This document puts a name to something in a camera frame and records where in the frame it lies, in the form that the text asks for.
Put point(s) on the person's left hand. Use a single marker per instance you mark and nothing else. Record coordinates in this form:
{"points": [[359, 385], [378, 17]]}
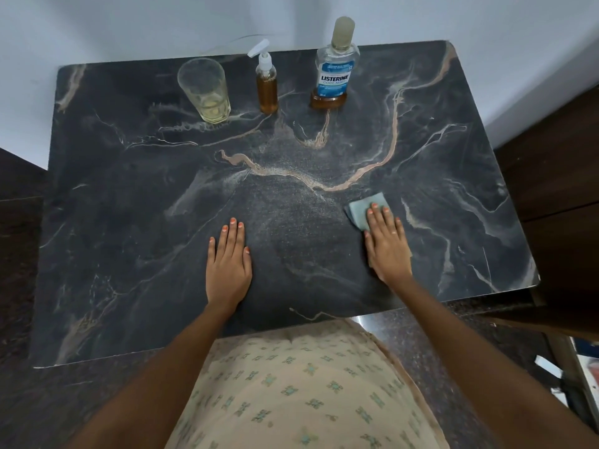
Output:
{"points": [[228, 275]]}

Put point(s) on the person's right hand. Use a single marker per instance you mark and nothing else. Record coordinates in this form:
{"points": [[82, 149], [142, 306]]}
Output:
{"points": [[388, 254]]}

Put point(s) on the person's left middle finger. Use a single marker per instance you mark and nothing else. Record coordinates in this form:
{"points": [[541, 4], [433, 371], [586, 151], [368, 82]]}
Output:
{"points": [[231, 240]]}

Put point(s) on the person's left thumb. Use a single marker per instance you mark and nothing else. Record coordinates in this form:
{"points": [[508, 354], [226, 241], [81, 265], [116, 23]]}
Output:
{"points": [[247, 259]]}

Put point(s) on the person's left little finger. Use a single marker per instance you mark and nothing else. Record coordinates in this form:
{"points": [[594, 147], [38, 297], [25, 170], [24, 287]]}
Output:
{"points": [[211, 252]]}

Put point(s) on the person's right middle finger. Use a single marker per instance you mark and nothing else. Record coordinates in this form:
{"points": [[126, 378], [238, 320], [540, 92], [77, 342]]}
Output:
{"points": [[381, 219]]}

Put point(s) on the person's right little finger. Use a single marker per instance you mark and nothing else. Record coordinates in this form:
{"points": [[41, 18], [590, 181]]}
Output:
{"points": [[399, 232]]}

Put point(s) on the person's right thumb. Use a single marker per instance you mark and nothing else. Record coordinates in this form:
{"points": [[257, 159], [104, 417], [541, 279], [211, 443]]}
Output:
{"points": [[368, 245]]}

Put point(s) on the grey-blue cleaning cloth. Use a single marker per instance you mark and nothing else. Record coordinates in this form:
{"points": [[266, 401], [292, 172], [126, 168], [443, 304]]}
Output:
{"points": [[360, 212]]}

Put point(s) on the person's left forearm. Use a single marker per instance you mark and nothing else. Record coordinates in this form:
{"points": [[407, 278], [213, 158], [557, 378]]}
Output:
{"points": [[154, 383]]}

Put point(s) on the person's right forearm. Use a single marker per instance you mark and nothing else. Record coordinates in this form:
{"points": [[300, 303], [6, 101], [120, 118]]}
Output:
{"points": [[472, 364]]}

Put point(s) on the beige patterned dress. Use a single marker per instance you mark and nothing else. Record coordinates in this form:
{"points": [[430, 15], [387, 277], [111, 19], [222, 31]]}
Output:
{"points": [[304, 388]]}

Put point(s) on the clear drinking glass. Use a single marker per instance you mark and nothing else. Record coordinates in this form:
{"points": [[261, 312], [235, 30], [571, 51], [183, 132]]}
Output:
{"points": [[206, 95]]}

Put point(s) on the small amber spray bottle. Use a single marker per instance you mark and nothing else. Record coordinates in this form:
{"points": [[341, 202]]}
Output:
{"points": [[267, 88]]}

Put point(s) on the clear mouthwash bottle blue label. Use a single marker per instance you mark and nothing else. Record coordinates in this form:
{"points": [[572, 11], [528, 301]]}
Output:
{"points": [[334, 70]]}

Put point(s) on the dark wooden cabinet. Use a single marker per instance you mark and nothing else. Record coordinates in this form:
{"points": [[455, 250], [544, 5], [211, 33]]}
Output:
{"points": [[557, 196]]}

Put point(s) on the grey metal frame bar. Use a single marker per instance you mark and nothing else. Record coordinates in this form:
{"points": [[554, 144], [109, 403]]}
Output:
{"points": [[568, 369]]}

